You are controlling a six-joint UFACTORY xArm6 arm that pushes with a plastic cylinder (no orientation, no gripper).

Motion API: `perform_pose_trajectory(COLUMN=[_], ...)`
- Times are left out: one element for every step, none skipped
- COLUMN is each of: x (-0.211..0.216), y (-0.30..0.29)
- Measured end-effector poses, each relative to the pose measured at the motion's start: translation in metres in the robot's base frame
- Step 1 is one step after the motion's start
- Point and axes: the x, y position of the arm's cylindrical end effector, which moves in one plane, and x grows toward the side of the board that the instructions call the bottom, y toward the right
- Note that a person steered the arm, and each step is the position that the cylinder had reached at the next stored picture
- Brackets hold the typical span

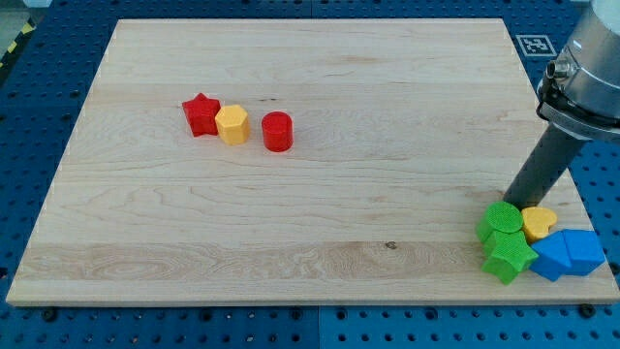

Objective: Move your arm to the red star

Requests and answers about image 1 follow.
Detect yellow heart block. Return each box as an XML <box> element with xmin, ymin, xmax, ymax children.
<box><xmin>521</xmin><ymin>206</ymin><xmax>558</xmax><ymax>244</ymax></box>

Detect blue pentagon block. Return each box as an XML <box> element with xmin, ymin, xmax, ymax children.
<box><xmin>563</xmin><ymin>230</ymin><xmax>605</xmax><ymax>276</ymax></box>

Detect wooden board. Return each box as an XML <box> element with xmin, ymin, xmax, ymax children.
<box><xmin>7</xmin><ymin>18</ymin><xmax>619</xmax><ymax>306</ymax></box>

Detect red star block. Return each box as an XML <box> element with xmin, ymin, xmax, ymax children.
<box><xmin>181</xmin><ymin>93</ymin><xmax>221</xmax><ymax>137</ymax></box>

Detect red cylinder block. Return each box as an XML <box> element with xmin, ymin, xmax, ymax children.
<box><xmin>262</xmin><ymin>111</ymin><xmax>294</xmax><ymax>152</ymax></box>

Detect blue cube block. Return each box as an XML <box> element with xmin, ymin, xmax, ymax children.
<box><xmin>529</xmin><ymin>232</ymin><xmax>572</xmax><ymax>282</ymax></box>

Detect green cylinder block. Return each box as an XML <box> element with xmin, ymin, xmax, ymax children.
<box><xmin>476</xmin><ymin>201</ymin><xmax>523</xmax><ymax>242</ymax></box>

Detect white fiducial marker tag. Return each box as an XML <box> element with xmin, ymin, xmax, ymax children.
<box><xmin>516</xmin><ymin>34</ymin><xmax>556</xmax><ymax>57</ymax></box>

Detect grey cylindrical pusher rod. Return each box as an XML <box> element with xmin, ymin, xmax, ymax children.
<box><xmin>503</xmin><ymin>124</ymin><xmax>586</xmax><ymax>209</ymax></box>

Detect green star block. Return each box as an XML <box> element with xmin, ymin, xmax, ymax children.
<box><xmin>481</xmin><ymin>231</ymin><xmax>539</xmax><ymax>285</ymax></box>

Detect yellow hexagon block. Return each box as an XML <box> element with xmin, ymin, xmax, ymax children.
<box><xmin>215</xmin><ymin>105</ymin><xmax>250</xmax><ymax>145</ymax></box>

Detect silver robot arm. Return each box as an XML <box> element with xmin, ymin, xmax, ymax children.
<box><xmin>537</xmin><ymin>0</ymin><xmax>619</xmax><ymax>143</ymax></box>

